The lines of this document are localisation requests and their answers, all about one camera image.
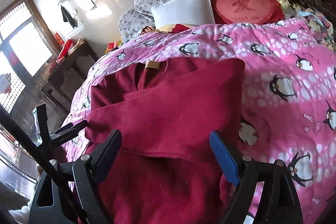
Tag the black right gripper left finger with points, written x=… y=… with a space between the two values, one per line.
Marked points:
x=50 y=205

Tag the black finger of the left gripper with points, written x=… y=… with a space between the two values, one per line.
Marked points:
x=58 y=137

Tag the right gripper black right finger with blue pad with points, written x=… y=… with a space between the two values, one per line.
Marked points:
x=279 y=202

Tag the dark red fleece garment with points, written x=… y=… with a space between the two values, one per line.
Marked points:
x=166 y=171

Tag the dark wooden side table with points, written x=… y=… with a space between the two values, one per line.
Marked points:
x=65 y=77

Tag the red box on table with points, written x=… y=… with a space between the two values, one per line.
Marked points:
x=66 y=47

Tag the lattice window door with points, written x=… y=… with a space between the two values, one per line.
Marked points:
x=27 y=47

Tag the pink penguin blanket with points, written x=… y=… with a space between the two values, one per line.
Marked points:
x=288 y=103

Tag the red items by bed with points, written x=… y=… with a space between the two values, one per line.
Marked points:
x=113 y=46

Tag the dark cloth on hook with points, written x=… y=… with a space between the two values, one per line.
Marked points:
x=67 y=17

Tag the yellow red folded cloth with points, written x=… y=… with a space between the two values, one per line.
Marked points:
x=171 y=28

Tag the white pillow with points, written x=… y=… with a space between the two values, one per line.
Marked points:
x=191 y=12

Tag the colourful patterned cloth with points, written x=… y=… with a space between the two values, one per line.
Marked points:
x=321 y=28

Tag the red heart cushion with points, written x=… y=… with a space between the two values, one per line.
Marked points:
x=247 y=11

